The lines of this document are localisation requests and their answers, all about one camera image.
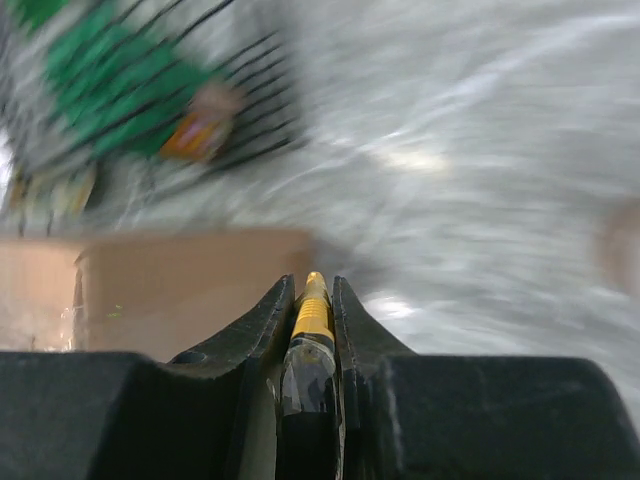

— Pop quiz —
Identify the yellow utility knife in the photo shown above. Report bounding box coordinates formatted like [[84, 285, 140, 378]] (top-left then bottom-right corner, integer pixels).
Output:
[[280, 272, 337, 416]]

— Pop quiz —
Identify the brown cardboard express box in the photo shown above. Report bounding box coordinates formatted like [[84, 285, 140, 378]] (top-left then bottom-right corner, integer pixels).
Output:
[[1, 228, 315, 361]]

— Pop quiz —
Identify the black wire rack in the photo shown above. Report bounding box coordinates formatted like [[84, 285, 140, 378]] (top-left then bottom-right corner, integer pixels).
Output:
[[1, 1, 300, 178]]

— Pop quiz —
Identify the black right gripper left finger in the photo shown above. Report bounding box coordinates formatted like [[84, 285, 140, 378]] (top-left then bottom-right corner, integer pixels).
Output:
[[1, 276, 295, 479]]

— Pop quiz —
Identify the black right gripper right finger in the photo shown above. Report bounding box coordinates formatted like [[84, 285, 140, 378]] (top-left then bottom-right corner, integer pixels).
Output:
[[333, 277, 639, 479]]

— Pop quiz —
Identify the green wrapped round package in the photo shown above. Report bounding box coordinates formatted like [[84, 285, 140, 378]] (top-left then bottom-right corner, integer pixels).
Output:
[[11, 1, 234, 160]]

